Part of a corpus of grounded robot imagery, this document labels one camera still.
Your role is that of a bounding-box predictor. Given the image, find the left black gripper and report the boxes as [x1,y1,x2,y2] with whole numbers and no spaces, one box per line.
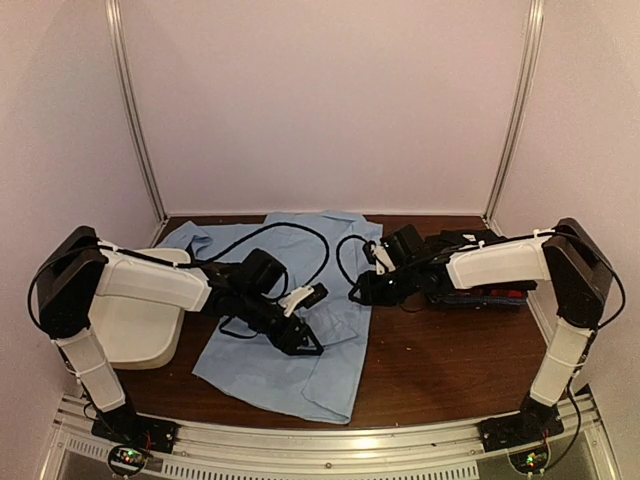
[238,289,324,356]

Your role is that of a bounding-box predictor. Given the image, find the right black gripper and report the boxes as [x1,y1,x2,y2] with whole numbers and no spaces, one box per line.
[349,263,419,306]

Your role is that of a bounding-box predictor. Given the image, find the light blue long sleeve shirt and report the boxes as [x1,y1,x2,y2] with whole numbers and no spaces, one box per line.
[160,212,383,425]

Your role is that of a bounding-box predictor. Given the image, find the white plastic tub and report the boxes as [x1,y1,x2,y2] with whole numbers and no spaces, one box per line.
[88,248,206,370]

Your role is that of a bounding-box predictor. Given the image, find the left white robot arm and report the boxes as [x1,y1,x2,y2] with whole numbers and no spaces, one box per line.
[27,226,327,444]

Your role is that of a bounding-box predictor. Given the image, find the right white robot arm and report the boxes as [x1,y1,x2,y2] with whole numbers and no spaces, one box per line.
[348,217,621,442]

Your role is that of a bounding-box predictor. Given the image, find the folded black shirt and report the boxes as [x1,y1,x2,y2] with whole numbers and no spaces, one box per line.
[424,229,505,254]

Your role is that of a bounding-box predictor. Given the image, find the folded blue checked shirt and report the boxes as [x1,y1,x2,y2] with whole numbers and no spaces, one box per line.
[426,296,527,309]

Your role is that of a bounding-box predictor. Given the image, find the left circuit board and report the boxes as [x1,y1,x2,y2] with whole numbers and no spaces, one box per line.
[107,445,152,477]

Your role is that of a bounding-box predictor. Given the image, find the circuit board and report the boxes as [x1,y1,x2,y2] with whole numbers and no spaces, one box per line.
[508,447,551,476]
[107,445,152,477]

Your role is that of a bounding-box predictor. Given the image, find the right circuit board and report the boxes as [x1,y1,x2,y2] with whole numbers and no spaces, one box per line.
[508,447,551,476]

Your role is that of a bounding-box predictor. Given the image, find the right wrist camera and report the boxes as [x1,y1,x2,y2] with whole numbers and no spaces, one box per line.
[363,241,396,275]

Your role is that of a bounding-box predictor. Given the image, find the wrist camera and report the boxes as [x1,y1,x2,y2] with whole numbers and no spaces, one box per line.
[278,283,328,317]
[363,241,396,275]

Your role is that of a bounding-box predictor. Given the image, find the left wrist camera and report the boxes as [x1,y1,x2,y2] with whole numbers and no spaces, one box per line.
[278,283,328,317]

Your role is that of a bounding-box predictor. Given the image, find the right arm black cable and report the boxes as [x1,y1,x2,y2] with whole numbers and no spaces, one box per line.
[336,234,371,289]

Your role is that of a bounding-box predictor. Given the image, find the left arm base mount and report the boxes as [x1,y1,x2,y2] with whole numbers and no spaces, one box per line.
[91,400,179,454]

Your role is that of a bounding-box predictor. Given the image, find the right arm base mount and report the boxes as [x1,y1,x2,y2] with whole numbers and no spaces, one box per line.
[478,396,564,452]

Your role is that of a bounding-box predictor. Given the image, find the right aluminium frame post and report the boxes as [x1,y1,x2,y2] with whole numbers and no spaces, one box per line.
[483,0,545,227]

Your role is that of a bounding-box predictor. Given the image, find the aluminium frame post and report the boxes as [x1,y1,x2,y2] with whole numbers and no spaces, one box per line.
[105,0,168,222]
[483,0,545,227]

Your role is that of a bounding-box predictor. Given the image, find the left aluminium frame post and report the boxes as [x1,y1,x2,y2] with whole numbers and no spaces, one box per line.
[105,0,168,222]

